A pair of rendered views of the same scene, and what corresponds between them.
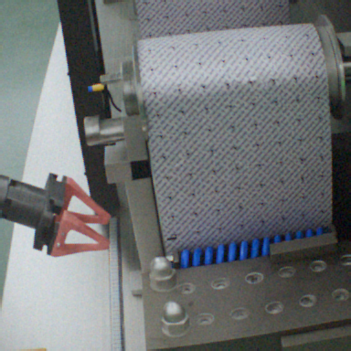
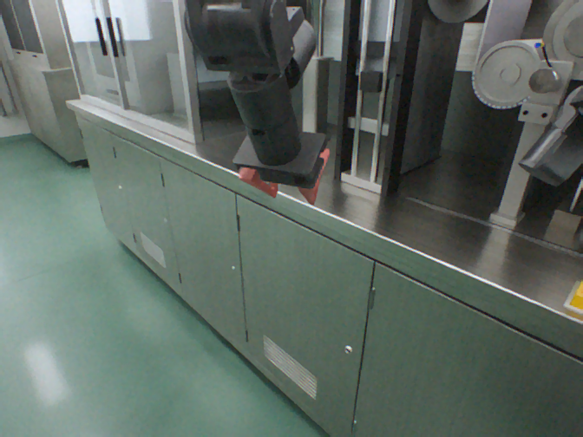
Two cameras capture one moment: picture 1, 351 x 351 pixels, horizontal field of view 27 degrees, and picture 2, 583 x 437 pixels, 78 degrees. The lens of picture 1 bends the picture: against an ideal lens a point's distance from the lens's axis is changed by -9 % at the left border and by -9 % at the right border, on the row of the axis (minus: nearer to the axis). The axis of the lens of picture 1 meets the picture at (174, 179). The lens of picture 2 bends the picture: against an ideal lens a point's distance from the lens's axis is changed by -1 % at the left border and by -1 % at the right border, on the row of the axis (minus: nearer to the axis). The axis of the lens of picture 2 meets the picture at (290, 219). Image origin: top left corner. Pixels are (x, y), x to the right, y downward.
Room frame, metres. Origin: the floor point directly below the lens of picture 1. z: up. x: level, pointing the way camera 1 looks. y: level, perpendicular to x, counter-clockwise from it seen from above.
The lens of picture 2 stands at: (0.80, 0.86, 1.26)
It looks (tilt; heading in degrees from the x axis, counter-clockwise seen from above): 28 degrees down; 315
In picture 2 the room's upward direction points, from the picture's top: straight up
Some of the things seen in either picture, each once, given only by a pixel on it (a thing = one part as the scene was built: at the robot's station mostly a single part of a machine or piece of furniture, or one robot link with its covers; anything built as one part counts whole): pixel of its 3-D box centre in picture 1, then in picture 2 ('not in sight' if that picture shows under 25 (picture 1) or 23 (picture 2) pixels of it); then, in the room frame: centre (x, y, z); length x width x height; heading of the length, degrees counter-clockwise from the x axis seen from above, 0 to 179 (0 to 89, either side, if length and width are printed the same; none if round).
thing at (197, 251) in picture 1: (259, 250); not in sight; (0.84, -0.10, 1.03); 0.21 x 0.04 x 0.03; 89
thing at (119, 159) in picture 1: (132, 204); (527, 148); (0.96, 0.06, 1.05); 0.06 x 0.05 x 0.31; 89
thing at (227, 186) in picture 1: (249, 188); not in sight; (0.86, -0.09, 1.11); 0.23 x 0.01 x 0.18; 89
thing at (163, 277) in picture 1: (162, 271); not in sight; (0.79, 0.03, 1.05); 0.04 x 0.04 x 0.04
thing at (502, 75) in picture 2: not in sight; (526, 69); (1.04, -0.10, 1.17); 0.26 x 0.12 x 0.12; 89
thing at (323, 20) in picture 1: (329, 67); not in sight; (0.92, -0.23, 1.25); 0.15 x 0.01 x 0.15; 179
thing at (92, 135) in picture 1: (93, 130); (543, 80); (0.96, 0.10, 1.18); 0.04 x 0.02 x 0.04; 179
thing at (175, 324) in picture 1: (174, 315); not in sight; (0.70, 0.02, 1.05); 0.04 x 0.04 x 0.04
